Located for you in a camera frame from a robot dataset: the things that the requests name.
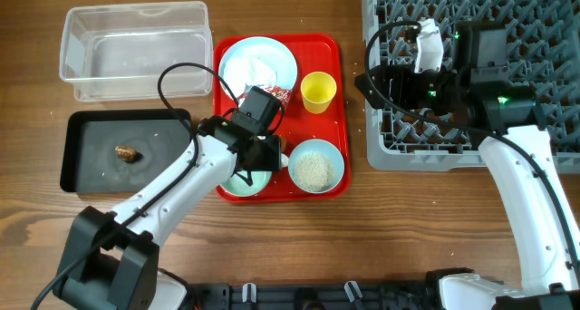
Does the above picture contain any mint green bowl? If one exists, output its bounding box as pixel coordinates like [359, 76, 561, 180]
[220, 171, 272, 198]

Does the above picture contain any light blue rice bowl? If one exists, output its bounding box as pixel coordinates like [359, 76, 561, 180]
[288, 139, 346, 194]

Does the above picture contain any white rice pile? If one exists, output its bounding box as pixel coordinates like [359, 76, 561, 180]
[294, 151, 335, 192]

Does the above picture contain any yellow plastic cup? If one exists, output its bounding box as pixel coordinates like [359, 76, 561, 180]
[300, 72, 337, 114]

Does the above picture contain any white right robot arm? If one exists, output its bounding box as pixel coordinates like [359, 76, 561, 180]
[355, 19, 579, 309]

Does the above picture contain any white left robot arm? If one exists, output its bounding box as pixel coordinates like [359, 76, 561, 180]
[44, 87, 285, 309]

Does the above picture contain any grey dishwasher rack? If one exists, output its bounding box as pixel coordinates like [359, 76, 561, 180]
[361, 0, 579, 174]

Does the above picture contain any black waste tray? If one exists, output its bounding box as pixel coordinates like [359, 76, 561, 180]
[60, 109, 189, 194]

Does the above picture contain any white plastic spoon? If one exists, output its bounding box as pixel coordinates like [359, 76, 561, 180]
[281, 154, 289, 168]

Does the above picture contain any orange carrot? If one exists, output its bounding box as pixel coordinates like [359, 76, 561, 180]
[279, 135, 287, 153]

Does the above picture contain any red snack wrapper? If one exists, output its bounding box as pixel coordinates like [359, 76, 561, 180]
[261, 85, 292, 107]

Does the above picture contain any red plastic tray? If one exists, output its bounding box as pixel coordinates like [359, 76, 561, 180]
[216, 34, 352, 204]

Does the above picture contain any white crumpled napkin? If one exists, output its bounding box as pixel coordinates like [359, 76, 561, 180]
[223, 57, 277, 98]

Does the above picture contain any light blue plate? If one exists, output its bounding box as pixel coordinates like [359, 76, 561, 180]
[218, 36, 298, 104]

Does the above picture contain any brown food scrap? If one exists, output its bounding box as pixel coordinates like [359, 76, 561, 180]
[115, 145, 140, 163]

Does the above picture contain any clear plastic bin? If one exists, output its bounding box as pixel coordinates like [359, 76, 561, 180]
[59, 1, 213, 102]

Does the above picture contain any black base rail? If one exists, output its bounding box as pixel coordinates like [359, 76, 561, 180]
[180, 281, 442, 310]

